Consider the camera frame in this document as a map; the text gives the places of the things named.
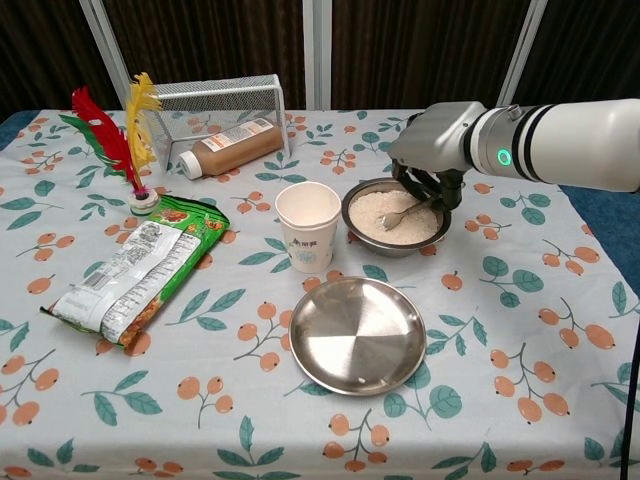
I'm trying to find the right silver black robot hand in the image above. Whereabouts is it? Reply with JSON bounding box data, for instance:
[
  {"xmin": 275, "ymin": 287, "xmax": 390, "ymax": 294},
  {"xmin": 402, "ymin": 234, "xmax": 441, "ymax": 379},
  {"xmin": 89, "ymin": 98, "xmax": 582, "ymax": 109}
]
[{"xmin": 388, "ymin": 101, "xmax": 489, "ymax": 211}]

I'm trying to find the metal spoon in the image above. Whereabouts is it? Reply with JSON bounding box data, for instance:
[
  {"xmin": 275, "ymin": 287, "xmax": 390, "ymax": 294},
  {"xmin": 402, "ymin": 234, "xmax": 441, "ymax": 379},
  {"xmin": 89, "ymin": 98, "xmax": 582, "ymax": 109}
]
[{"xmin": 377, "ymin": 197, "xmax": 434, "ymax": 233}]

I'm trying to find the uncooked rice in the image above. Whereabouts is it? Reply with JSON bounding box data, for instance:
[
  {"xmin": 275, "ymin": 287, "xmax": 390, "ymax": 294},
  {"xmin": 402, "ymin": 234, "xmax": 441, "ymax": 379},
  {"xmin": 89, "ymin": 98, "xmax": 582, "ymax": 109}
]
[{"xmin": 348, "ymin": 188, "xmax": 444, "ymax": 246}]

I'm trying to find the metal bowl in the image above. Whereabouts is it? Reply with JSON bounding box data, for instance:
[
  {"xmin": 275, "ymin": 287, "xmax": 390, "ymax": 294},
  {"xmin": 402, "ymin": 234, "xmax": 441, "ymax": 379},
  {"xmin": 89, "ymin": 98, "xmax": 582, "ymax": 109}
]
[{"xmin": 341, "ymin": 177, "xmax": 452, "ymax": 259}]

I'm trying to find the white paper cup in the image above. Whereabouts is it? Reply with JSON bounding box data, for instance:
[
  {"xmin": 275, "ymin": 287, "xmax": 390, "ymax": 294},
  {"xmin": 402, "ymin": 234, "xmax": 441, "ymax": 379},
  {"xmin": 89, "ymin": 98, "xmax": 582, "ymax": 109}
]
[{"xmin": 274, "ymin": 182, "xmax": 342, "ymax": 274}]

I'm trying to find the dark folding screen panel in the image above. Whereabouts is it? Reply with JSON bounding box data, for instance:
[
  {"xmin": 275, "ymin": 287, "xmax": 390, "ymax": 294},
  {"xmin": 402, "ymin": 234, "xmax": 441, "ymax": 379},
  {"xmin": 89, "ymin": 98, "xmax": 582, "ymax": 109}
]
[
  {"xmin": 302, "ymin": 0, "xmax": 547, "ymax": 111},
  {"xmin": 496, "ymin": 0, "xmax": 640, "ymax": 109},
  {"xmin": 0, "ymin": 0, "xmax": 127, "ymax": 122},
  {"xmin": 78, "ymin": 0, "xmax": 321, "ymax": 112}
]

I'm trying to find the brown liquid bottle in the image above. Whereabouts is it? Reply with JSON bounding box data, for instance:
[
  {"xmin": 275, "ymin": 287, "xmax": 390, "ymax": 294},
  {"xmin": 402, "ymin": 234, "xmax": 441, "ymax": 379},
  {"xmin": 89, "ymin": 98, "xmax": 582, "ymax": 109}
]
[{"xmin": 178, "ymin": 118, "xmax": 284, "ymax": 180}]

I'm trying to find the round metal plate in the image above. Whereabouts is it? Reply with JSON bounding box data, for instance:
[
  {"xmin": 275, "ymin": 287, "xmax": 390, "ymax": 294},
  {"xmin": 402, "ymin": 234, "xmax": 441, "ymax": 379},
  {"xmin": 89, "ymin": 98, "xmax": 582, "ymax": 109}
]
[{"xmin": 289, "ymin": 277, "xmax": 428, "ymax": 397}]

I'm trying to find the green snack bag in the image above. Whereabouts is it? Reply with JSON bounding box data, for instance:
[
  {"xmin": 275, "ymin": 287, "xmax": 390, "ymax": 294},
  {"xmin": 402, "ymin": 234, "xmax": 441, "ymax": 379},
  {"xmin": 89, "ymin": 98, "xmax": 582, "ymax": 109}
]
[{"xmin": 39, "ymin": 194, "xmax": 232, "ymax": 350}]

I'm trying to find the red yellow feather shuttlecock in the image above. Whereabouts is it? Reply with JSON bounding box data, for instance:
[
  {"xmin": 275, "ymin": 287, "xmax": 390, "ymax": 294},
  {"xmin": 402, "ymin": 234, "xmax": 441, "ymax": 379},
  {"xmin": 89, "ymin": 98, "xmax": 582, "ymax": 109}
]
[{"xmin": 58, "ymin": 72, "xmax": 164, "ymax": 217}]

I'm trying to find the floral tablecloth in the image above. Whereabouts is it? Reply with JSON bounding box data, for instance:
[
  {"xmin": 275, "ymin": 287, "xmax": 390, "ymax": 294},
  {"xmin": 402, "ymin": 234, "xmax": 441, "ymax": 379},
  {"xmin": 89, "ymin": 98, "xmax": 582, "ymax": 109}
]
[{"xmin": 0, "ymin": 107, "xmax": 640, "ymax": 480}]

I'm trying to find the white wire mesh basket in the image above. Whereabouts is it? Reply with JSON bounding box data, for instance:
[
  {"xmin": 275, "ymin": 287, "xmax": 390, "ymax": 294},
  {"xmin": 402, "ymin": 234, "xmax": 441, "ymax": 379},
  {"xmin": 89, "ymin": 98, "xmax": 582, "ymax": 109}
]
[{"xmin": 149, "ymin": 73, "xmax": 292, "ymax": 174}]

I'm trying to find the black hanging cable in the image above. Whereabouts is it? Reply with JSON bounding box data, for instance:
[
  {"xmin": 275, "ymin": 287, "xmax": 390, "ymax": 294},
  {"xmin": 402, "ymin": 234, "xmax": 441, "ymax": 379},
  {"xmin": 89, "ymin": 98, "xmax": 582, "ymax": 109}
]
[{"xmin": 618, "ymin": 314, "xmax": 640, "ymax": 480}]

